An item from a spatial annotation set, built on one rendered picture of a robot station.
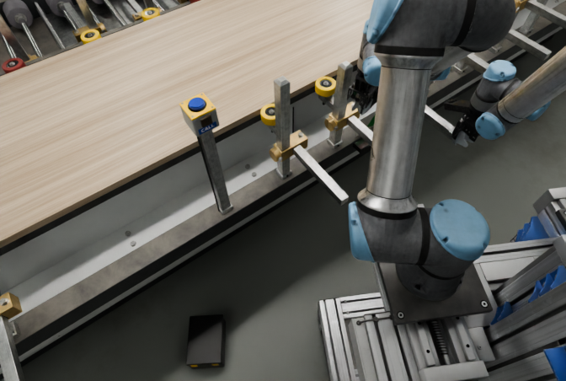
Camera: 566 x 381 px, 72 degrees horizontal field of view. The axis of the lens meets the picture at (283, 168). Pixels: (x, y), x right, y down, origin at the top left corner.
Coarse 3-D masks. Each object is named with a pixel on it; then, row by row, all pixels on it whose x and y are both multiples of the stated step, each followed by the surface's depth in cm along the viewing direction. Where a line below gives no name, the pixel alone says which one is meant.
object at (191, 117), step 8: (200, 96) 101; (184, 104) 99; (208, 104) 99; (184, 112) 99; (192, 112) 97; (200, 112) 97; (208, 112) 98; (184, 120) 104; (192, 120) 96; (216, 120) 102; (192, 128) 100; (200, 128) 100
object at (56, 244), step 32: (256, 128) 154; (192, 160) 144; (224, 160) 156; (352, 160) 237; (128, 192) 135; (160, 192) 146; (64, 224) 128; (96, 224) 137; (0, 256) 121; (32, 256) 129; (64, 256) 138; (192, 256) 200; (0, 288) 130; (32, 352) 168
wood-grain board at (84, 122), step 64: (256, 0) 183; (320, 0) 182; (64, 64) 158; (128, 64) 157; (192, 64) 157; (256, 64) 156; (320, 64) 156; (0, 128) 138; (64, 128) 138; (128, 128) 137; (0, 192) 123; (64, 192) 122
